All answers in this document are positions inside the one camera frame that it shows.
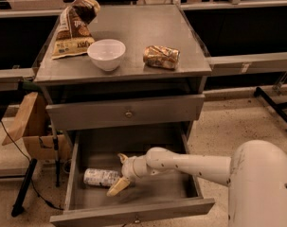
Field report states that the clear plastic water bottle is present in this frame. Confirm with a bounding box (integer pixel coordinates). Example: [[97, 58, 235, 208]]
[[83, 168, 119, 187]]

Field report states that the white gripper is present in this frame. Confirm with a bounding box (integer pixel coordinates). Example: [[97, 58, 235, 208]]
[[107, 153, 150, 197]]

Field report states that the black tripod stand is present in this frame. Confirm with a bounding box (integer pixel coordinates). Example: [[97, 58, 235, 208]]
[[8, 127, 61, 218]]

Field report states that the black cable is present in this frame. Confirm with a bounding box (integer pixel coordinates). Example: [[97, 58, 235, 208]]
[[0, 120, 65, 212]]

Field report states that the closed grey top drawer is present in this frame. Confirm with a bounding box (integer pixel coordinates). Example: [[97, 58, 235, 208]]
[[46, 95, 205, 131]]

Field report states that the grey horizontal rail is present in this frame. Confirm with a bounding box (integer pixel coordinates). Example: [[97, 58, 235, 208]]
[[207, 52, 287, 77]]

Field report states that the brown chip bag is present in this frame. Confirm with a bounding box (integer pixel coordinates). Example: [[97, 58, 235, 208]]
[[51, 0, 100, 60]]

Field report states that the crumpled snack packet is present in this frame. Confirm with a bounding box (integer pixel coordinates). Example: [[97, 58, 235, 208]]
[[143, 45, 180, 70]]

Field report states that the grey drawer cabinet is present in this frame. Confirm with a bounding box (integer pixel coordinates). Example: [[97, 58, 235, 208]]
[[35, 5, 211, 142]]

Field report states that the open grey middle drawer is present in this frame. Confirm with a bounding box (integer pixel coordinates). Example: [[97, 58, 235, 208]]
[[50, 123, 215, 227]]

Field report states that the white ceramic bowl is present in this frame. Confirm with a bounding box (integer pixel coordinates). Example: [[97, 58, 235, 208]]
[[87, 39, 126, 71]]

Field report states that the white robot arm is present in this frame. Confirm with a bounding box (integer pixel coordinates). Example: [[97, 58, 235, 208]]
[[107, 140, 287, 227]]

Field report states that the black stand base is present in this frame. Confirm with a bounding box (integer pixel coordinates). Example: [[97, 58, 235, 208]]
[[254, 87, 287, 124]]

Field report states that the wooden board on stand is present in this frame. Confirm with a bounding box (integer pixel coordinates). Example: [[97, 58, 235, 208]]
[[1, 92, 72, 161]]

